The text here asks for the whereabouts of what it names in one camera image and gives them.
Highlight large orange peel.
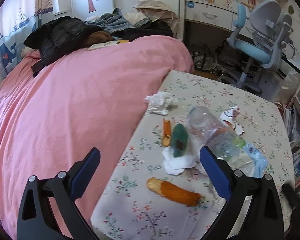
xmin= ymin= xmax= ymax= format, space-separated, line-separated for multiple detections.
xmin=146 ymin=177 xmax=202 ymax=206

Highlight clear plastic bottle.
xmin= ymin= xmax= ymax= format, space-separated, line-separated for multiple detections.
xmin=186 ymin=105 xmax=245 ymax=161

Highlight red orange paper flyer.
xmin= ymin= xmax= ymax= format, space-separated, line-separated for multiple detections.
xmin=219 ymin=106 xmax=244 ymax=135

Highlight blue white snack wrapper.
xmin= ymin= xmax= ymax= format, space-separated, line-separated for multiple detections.
xmin=222 ymin=142 xmax=269 ymax=178

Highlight pink duvet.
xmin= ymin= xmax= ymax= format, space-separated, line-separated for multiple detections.
xmin=0 ymin=36 xmax=193 ymax=238

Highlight flat white tissue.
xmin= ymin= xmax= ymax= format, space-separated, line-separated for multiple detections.
xmin=162 ymin=140 xmax=205 ymax=176

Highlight floral bed sheet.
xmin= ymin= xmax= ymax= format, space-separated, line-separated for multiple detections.
xmin=90 ymin=70 xmax=294 ymax=239

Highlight green fuzzy peel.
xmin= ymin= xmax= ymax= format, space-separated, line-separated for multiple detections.
xmin=171 ymin=124 xmax=189 ymax=158

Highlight small orange peel strip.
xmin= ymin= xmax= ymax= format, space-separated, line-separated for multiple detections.
xmin=161 ymin=119 xmax=171 ymax=147

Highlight crumpled white tissue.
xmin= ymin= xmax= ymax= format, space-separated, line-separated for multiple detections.
xmin=144 ymin=92 xmax=179 ymax=116

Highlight blue grey desk chair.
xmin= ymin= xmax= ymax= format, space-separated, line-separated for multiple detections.
xmin=218 ymin=0 xmax=293 ymax=93

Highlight black puffer jacket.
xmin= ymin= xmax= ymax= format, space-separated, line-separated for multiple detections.
xmin=24 ymin=16 xmax=102 ymax=77

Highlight yellow white book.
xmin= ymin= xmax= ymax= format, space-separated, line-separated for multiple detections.
xmin=88 ymin=40 xmax=129 ymax=50

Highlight brown plush toy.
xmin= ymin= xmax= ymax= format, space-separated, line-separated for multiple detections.
xmin=83 ymin=31 xmax=113 ymax=47

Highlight white desk with drawers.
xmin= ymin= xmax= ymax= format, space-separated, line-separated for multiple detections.
xmin=179 ymin=0 xmax=300 ymax=75

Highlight patterned window curtain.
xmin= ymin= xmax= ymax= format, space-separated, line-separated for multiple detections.
xmin=0 ymin=0 xmax=53 ymax=78

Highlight pile of clothes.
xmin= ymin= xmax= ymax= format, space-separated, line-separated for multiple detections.
xmin=85 ymin=0 xmax=179 ymax=41

